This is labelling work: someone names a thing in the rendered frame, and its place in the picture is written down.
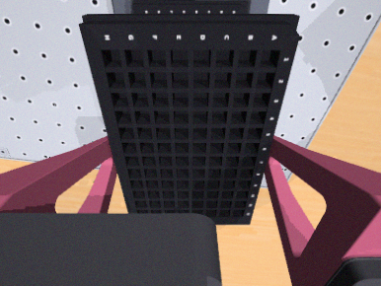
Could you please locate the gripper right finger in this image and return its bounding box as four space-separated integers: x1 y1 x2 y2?
265 135 381 286

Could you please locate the black well plate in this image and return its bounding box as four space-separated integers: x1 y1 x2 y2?
132 0 249 14
79 14 300 225

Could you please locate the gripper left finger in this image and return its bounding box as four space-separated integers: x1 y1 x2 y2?
0 136 117 213

